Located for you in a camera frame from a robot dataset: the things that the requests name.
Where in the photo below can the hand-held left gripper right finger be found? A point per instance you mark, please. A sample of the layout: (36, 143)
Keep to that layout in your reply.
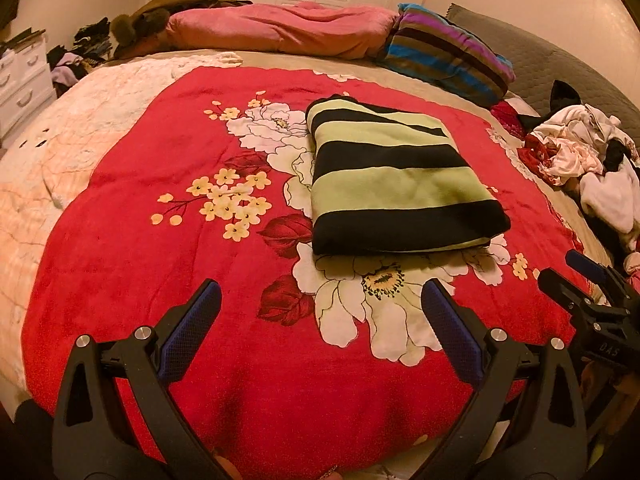
(450, 330)

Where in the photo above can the white drawer chest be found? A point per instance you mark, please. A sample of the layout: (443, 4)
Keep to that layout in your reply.
(25, 85)

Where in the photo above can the multicolour striped pillow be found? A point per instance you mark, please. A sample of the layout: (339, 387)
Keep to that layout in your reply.
(440, 50)

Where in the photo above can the olive coat with fur trim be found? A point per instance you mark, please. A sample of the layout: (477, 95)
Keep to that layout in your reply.
(145, 20)

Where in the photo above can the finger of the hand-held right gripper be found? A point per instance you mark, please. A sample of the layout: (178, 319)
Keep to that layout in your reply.
(565, 287)
(587, 264)

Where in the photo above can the red floral blanket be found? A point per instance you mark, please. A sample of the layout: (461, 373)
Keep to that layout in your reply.
(150, 270)

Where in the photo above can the pile of white clothes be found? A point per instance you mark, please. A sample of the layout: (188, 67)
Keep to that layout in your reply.
(610, 195)

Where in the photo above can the pile of clothes on floor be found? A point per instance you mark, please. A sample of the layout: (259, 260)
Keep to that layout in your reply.
(90, 40)

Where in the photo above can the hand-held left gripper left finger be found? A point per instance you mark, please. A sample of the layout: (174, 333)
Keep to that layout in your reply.
(192, 325)

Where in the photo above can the grey quilted headboard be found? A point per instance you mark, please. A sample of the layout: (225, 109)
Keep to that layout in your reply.
(540, 55)

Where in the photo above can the pink duvet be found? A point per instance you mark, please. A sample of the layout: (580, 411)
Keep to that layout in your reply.
(280, 27)

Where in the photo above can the cream quilted bedspread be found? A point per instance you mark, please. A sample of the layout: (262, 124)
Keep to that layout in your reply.
(75, 110)

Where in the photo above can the red patterned cloth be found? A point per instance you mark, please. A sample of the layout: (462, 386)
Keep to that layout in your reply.
(507, 115)

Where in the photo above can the black cloth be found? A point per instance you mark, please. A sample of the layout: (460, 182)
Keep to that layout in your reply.
(562, 95)

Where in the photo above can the green black striped frog sweater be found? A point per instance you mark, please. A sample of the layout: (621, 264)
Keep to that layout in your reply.
(400, 180)

